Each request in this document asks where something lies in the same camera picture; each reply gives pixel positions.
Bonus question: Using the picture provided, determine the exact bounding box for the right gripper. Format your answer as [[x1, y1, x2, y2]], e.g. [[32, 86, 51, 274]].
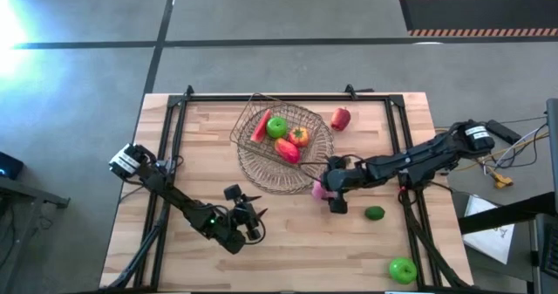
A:
[[323, 166, 367, 215]]

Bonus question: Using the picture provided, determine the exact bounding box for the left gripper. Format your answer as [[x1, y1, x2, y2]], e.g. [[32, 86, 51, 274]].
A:
[[230, 194, 269, 243]]

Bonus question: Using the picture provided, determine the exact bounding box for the pink peach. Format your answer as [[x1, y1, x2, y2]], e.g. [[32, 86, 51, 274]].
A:
[[310, 179, 337, 202]]

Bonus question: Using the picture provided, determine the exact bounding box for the dark green lime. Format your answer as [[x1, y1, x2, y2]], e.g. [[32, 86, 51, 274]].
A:
[[364, 205, 386, 222]]

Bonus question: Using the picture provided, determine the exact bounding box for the red yellow mango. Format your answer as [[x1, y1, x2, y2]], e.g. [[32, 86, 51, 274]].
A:
[[273, 137, 302, 165]]

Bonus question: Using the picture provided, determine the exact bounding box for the orange tomato with green stem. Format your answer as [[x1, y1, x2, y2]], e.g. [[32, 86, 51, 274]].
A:
[[287, 126, 310, 148]]

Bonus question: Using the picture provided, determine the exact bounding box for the watermelon slice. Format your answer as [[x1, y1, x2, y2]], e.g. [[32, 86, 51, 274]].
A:
[[249, 108, 273, 144]]

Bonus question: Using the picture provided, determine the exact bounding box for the green apple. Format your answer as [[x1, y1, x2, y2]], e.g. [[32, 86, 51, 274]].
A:
[[388, 256, 419, 285], [265, 116, 289, 140]]

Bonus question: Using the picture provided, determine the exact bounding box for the metal wire basket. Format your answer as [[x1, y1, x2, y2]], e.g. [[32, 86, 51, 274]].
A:
[[229, 92, 331, 180]]

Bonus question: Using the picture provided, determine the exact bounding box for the red apple with yellow blotches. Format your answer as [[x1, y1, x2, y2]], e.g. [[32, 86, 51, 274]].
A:
[[330, 106, 352, 133]]

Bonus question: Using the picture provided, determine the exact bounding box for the round woven placemat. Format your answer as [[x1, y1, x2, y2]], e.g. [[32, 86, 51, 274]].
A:
[[236, 103, 336, 195]]

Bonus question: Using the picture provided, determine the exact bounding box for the white paper sheet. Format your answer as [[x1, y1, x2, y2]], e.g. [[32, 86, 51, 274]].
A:
[[461, 195, 516, 265]]

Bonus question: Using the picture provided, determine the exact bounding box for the black power adapter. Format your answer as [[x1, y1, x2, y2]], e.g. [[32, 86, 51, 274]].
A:
[[486, 119, 523, 146]]

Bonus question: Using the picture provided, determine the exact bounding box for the black hazard-striped floor mat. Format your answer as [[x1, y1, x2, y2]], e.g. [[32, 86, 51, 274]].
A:
[[398, 0, 558, 38]]

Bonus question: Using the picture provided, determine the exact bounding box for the black device with blue light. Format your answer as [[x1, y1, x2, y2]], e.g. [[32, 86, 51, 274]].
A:
[[0, 151, 25, 181]]

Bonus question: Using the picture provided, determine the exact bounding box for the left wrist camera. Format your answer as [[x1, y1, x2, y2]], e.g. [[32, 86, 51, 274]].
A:
[[223, 183, 243, 202]]

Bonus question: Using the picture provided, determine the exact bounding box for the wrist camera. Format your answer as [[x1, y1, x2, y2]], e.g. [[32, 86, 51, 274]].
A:
[[223, 183, 243, 202], [326, 154, 350, 169]]

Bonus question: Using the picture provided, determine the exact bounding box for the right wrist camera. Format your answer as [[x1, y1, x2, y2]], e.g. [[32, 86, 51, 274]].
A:
[[326, 154, 350, 169]]

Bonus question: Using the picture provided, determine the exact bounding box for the black aluminium table frame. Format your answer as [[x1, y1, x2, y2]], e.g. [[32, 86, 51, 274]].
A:
[[99, 83, 476, 291]]

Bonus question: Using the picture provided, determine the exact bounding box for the yellow cable connector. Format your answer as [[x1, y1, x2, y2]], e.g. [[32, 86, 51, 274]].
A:
[[493, 173, 514, 189]]

